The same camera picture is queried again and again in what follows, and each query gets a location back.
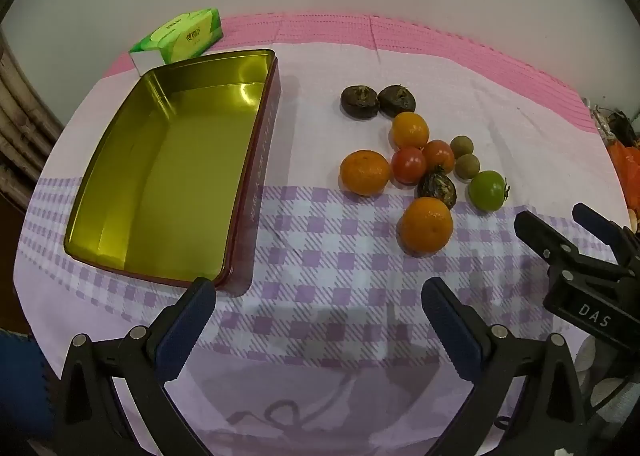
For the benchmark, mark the gold and red tin box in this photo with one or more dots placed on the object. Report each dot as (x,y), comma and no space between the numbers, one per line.
(190,161)

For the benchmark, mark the red tomato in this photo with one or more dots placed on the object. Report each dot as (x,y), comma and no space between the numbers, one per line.
(407,166)

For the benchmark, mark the dark water chestnut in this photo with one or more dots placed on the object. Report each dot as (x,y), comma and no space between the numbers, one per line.
(359,100)
(437,188)
(397,101)

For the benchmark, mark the blue cloth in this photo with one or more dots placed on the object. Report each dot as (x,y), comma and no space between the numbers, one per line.
(22,386)

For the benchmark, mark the beige patterned curtain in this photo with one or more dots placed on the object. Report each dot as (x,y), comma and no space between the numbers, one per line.
(25,136)

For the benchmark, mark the white cloth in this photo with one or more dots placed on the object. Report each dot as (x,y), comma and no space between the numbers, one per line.
(615,416)

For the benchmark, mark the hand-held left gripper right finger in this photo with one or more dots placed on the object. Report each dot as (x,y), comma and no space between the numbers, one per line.
(455,331)

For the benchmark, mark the brown longan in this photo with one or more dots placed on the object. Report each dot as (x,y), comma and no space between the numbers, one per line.
(461,146)
(467,165)

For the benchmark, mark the orange tangerine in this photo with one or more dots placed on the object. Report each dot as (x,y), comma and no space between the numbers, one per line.
(425,224)
(365,172)
(410,130)

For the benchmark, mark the green tomato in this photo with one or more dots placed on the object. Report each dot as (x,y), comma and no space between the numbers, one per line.
(486,190)

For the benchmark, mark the dark crumpled bag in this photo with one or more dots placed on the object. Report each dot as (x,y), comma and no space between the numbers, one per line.
(617,123)

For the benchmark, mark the pink and purple checked tablecloth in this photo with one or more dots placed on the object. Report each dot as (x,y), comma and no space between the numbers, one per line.
(325,246)

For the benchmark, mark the orange-red tomato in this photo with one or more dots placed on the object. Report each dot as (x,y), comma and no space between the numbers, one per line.
(440,156)

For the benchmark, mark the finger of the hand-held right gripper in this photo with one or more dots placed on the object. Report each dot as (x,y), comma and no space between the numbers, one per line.
(607,228)
(555,246)

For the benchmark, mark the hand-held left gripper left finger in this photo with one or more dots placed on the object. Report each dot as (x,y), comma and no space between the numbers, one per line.
(185,326)

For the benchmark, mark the green tissue pack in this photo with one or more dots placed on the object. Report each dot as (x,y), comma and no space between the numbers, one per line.
(185,33)

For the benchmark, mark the orange plastic bag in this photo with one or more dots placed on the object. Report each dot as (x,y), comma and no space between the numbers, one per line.
(627,166)

